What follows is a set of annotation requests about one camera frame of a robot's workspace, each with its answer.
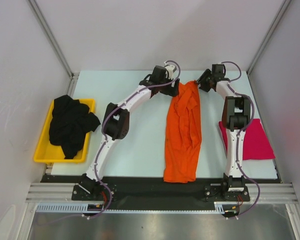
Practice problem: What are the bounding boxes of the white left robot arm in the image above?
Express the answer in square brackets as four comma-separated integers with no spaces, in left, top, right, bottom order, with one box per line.
[78,60,181,200]

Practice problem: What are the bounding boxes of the aluminium front rail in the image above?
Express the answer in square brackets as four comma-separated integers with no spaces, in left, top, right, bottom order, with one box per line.
[25,183,298,204]

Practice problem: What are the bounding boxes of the blue slotted cable duct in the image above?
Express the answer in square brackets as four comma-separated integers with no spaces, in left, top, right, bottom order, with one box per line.
[36,202,235,214]

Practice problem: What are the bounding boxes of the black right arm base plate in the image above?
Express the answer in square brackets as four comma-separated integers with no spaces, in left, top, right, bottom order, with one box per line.
[203,184,251,202]

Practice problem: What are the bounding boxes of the aluminium frame post left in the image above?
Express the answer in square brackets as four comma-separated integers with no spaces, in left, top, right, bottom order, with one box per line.
[26,0,75,80]

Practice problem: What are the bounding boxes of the yellow plastic bin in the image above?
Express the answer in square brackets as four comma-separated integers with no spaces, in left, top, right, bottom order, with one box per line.
[33,100,92,165]

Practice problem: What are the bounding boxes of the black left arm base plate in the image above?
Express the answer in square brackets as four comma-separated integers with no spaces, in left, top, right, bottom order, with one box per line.
[71,184,110,202]

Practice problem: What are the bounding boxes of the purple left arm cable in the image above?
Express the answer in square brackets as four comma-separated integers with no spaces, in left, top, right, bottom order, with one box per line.
[83,59,183,221]

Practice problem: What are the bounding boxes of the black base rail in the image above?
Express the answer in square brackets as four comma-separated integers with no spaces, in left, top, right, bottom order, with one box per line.
[39,163,282,211]

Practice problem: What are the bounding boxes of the black t shirt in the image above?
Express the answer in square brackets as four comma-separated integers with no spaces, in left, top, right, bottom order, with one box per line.
[49,95,101,159]

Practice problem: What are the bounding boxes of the orange t shirt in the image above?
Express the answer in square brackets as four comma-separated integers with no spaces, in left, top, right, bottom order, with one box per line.
[163,80,202,184]

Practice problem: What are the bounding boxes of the folded pink t shirt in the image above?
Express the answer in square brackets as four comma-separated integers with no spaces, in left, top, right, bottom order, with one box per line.
[218,118,276,161]

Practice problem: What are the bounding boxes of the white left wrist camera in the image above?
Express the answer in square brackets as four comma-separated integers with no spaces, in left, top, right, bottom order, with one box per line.
[164,61,177,80]

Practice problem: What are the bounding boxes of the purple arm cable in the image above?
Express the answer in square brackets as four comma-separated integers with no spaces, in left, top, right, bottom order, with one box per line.
[83,59,183,221]
[218,60,262,221]

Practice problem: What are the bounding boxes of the aluminium frame post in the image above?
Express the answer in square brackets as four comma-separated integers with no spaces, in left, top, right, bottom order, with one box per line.
[26,0,75,80]
[246,0,294,77]

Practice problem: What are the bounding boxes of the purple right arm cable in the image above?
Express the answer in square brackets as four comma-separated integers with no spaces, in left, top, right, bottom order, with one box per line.
[218,60,262,221]

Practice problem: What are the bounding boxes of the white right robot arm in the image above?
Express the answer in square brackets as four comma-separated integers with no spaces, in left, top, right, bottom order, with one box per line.
[196,61,255,201]

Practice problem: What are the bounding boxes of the aluminium frame post right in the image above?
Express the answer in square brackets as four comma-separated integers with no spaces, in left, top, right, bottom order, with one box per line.
[246,0,294,77]

